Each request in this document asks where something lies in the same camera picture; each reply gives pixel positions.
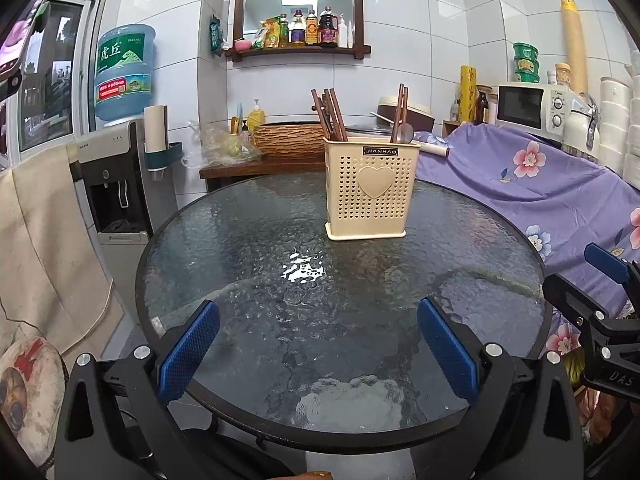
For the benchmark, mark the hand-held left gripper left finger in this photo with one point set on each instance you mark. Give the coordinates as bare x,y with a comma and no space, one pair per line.
190,350

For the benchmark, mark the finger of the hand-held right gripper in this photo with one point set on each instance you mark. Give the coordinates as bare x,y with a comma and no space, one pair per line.
570,300
607,262

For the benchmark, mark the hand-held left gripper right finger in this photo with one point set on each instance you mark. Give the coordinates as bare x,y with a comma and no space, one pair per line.
445,345

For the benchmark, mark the beige plastic utensil holder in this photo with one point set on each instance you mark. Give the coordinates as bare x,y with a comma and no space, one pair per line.
370,210

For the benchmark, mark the metal spoon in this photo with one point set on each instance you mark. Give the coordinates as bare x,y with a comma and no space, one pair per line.
408,133

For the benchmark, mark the black gold-tipped chopstick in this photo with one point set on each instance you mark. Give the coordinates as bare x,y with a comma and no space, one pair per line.
325,127

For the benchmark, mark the person's right hand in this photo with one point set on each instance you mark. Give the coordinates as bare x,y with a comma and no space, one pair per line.
602,412

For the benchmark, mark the purple floral cloth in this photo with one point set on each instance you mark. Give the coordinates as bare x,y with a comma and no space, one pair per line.
500,200

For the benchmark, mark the white electric kettle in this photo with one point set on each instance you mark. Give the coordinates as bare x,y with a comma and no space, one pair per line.
577,130

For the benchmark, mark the stack of toilet paper rolls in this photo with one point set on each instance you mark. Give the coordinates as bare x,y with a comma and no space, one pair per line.
617,125

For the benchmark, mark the round printed cushion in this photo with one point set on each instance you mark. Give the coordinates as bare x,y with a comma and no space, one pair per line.
30,395

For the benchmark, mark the white water dispenser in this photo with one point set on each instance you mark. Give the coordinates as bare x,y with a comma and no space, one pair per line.
115,200

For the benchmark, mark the white microwave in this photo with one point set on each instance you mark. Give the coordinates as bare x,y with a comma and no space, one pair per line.
520,105

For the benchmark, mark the beige cloth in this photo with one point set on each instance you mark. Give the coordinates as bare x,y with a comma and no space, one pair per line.
40,235

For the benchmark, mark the tan lid jar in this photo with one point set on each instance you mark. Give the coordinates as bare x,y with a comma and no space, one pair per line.
563,76

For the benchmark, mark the white container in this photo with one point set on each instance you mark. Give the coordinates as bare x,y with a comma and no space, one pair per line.
551,78

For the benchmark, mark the white frying pan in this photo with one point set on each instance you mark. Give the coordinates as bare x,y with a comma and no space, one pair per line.
435,149

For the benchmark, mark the dark wooden washstand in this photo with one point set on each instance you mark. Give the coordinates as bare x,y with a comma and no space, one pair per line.
260,166

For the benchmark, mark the brown glass bottle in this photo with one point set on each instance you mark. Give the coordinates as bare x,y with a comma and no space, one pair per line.
481,110

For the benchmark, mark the clear plastic bags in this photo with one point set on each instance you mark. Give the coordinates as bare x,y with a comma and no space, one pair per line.
220,145

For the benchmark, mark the light wooden box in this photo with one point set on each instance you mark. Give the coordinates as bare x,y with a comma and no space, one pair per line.
450,127

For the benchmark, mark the yellow wrapped roll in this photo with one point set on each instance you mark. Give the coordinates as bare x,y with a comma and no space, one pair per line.
469,95

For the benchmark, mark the tall stack of paper cups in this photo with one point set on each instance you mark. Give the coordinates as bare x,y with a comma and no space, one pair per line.
575,45

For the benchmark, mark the white teal cup dispenser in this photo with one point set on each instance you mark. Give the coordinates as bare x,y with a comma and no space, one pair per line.
155,130

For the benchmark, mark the glass pan lid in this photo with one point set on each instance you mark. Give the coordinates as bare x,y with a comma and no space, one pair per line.
365,129

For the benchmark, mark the brown white rice cooker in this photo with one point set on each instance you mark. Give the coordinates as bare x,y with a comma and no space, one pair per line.
420,115

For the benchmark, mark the woven pattern basin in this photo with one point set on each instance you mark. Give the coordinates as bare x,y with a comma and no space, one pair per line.
290,140

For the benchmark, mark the white rice paddle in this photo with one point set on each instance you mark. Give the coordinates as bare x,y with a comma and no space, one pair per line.
380,117

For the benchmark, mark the yellow soap bottle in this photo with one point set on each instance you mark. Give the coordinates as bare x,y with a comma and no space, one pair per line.
256,120

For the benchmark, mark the blue toothbrush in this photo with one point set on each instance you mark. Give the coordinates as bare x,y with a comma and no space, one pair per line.
239,115

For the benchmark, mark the blue water jug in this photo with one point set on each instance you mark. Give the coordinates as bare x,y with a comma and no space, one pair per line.
125,75

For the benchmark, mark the pink bowl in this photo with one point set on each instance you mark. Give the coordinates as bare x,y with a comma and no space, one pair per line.
242,45

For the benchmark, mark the yellow green snack packet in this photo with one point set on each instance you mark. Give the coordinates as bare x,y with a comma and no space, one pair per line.
260,37

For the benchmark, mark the white bottle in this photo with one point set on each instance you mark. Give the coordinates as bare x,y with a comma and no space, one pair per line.
343,35

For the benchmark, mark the green yellow bottle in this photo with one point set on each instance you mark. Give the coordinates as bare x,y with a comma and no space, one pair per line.
284,34

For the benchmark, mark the dark soy sauce bottle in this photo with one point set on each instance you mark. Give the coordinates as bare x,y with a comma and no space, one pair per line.
327,32

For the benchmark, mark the purple label bottle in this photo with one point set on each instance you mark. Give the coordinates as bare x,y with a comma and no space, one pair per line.
297,32

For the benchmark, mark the orange label bottle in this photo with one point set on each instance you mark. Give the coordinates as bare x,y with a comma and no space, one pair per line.
312,31

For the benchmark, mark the dark wooden wall shelf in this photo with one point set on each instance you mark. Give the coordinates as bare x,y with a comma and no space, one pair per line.
237,20

